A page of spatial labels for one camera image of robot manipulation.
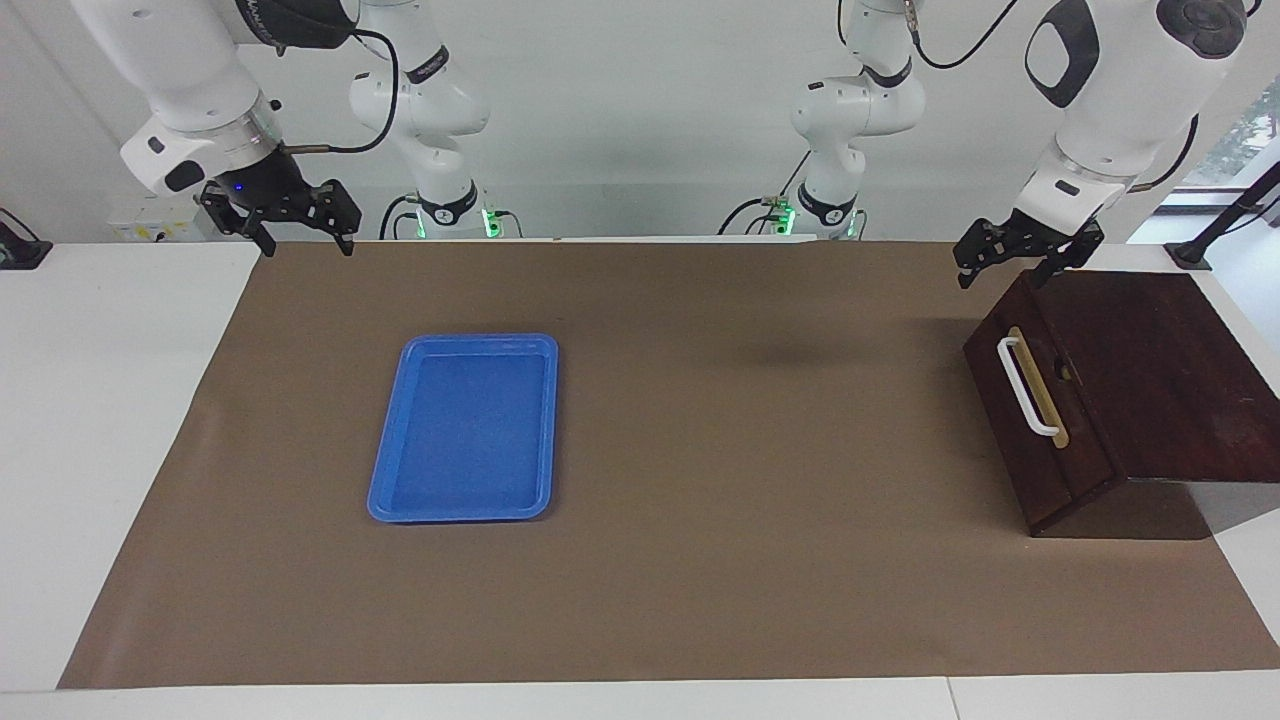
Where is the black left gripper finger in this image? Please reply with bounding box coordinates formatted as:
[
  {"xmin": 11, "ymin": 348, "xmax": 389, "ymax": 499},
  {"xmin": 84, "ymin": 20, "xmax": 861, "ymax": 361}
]
[
  {"xmin": 955, "ymin": 222, "xmax": 1011, "ymax": 289},
  {"xmin": 1035, "ymin": 232, "xmax": 1105, "ymax": 291}
]

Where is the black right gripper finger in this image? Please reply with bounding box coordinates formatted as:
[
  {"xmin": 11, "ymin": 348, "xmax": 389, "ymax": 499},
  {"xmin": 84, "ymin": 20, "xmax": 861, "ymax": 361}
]
[
  {"xmin": 203, "ymin": 185, "xmax": 278, "ymax": 259},
  {"xmin": 312, "ymin": 180, "xmax": 362, "ymax": 258}
]

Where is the dark wooden drawer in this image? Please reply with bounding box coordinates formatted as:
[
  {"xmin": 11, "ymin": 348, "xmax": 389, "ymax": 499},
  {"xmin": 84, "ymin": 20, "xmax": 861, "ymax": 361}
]
[{"xmin": 965, "ymin": 290, "xmax": 1101, "ymax": 531}]

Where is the white drawer handle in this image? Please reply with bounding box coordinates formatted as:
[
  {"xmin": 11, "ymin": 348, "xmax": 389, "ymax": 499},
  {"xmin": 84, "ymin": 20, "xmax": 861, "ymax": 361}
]
[{"xmin": 997, "ymin": 335, "xmax": 1061, "ymax": 438}]

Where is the tan handle backplate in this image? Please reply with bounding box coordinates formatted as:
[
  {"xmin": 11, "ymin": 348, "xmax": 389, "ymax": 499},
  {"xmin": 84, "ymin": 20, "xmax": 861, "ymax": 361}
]
[{"xmin": 1008, "ymin": 326, "xmax": 1069, "ymax": 449}]

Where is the dark wooden drawer cabinet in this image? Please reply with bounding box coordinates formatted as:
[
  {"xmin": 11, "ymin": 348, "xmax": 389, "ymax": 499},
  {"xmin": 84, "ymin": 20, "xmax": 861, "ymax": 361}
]
[{"xmin": 963, "ymin": 268, "xmax": 1280, "ymax": 539}]

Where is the white power box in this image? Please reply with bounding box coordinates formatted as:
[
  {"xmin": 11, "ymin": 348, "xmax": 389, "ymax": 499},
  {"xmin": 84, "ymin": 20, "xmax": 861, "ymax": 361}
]
[{"xmin": 108, "ymin": 195, "xmax": 216, "ymax": 243}]

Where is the black clamp stand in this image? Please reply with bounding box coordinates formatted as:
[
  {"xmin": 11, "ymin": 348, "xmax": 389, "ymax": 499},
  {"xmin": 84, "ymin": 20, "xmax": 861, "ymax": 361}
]
[{"xmin": 1165, "ymin": 160, "xmax": 1280, "ymax": 271}]

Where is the window with greenery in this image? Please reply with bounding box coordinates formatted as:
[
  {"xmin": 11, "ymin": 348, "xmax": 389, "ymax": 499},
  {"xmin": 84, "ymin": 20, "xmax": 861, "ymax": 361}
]
[{"xmin": 1185, "ymin": 75, "xmax": 1280, "ymax": 191}]

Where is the blue plastic tray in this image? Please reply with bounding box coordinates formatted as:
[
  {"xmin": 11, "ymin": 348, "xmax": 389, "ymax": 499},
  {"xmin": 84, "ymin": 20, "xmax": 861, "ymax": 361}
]
[{"xmin": 366, "ymin": 333, "xmax": 559, "ymax": 524}]

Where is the brown table mat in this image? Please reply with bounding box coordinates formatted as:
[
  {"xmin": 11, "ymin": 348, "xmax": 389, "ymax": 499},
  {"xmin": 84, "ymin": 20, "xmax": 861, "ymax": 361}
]
[{"xmin": 57, "ymin": 238, "xmax": 1280, "ymax": 689}]

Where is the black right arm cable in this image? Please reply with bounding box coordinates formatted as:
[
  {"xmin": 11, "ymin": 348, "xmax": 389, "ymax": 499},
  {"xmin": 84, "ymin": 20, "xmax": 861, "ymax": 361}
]
[{"xmin": 285, "ymin": 28, "xmax": 401, "ymax": 156}]

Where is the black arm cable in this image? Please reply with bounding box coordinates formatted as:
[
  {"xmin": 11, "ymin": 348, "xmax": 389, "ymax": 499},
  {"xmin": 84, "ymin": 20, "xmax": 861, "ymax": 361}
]
[
  {"xmin": 285, "ymin": 28, "xmax": 401, "ymax": 156},
  {"xmin": 903, "ymin": 0, "xmax": 1201, "ymax": 191}
]

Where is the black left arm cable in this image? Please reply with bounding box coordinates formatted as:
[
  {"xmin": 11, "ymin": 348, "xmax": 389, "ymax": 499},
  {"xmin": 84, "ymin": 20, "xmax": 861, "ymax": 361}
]
[{"xmin": 903, "ymin": 0, "xmax": 1201, "ymax": 191}]

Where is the black table mount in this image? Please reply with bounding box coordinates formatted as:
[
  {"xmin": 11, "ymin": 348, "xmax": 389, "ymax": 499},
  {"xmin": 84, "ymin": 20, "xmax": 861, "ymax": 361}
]
[{"xmin": 0, "ymin": 207, "xmax": 53, "ymax": 270}]

